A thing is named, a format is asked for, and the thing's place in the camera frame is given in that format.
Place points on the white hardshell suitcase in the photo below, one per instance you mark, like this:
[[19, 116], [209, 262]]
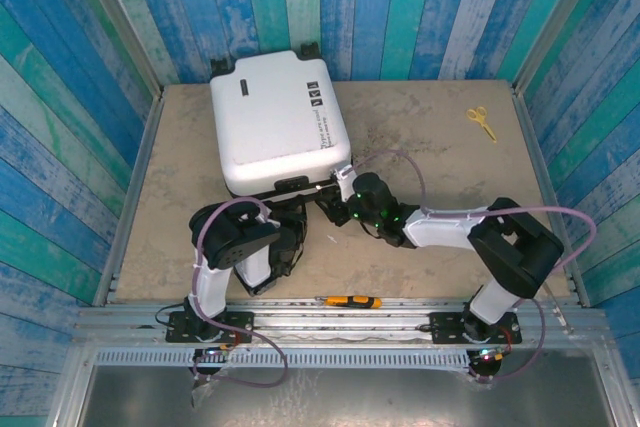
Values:
[[275, 112]]

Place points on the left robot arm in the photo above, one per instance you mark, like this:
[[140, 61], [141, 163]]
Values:
[[235, 242]]

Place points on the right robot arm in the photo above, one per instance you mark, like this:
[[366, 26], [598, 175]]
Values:
[[440, 229]]

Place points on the orange and black utility knife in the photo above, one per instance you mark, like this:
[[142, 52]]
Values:
[[350, 302]]

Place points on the small circuit board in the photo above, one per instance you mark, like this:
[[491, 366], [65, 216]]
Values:
[[492, 356], [215, 349]]

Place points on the yellow scissors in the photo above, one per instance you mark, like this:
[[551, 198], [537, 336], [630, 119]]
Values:
[[484, 124]]

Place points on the metal sheet tray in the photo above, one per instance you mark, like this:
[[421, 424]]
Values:
[[350, 397]]

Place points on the thin metal rod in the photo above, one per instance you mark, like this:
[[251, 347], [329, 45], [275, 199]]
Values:
[[562, 319]]

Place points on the aluminium rail frame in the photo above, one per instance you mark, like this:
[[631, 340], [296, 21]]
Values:
[[300, 329]]

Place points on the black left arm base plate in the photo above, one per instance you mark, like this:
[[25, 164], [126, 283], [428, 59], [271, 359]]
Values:
[[240, 327]]

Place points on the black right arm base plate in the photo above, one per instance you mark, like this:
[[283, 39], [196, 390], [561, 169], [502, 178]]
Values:
[[445, 329]]

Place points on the aluminium table side rail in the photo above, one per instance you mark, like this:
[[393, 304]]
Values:
[[129, 207], [535, 147]]

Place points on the aluminium corner post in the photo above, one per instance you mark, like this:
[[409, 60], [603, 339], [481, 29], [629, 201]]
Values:
[[122, 22], [556, 22]]

